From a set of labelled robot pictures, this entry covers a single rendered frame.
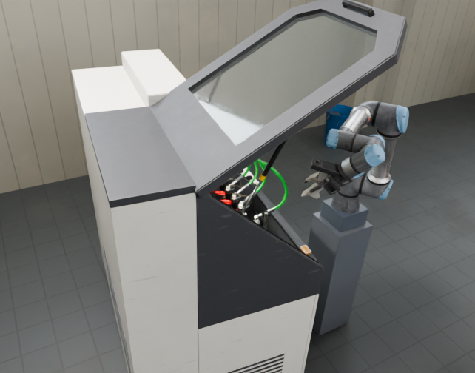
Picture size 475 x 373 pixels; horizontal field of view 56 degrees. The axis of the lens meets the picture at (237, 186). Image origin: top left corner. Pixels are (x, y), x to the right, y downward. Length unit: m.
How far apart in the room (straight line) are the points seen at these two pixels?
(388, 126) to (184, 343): 1.30
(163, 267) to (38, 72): 2.76
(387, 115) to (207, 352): 1.32
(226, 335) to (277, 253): 0.46
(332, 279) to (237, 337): 0.81
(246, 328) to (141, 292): 0.58
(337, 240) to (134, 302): 1.21
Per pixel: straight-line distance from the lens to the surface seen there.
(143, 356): 1.96
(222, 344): 2.07
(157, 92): 2.08
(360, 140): 1.79
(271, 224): 2.32
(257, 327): 2.08
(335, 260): 2.55
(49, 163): 4.43
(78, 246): 3.67
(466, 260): 3.95
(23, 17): 3.99
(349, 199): 2.44
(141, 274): 1.63
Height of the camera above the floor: 2.28
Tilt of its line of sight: 33 degrees down
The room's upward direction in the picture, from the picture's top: 3 degrees clockwise
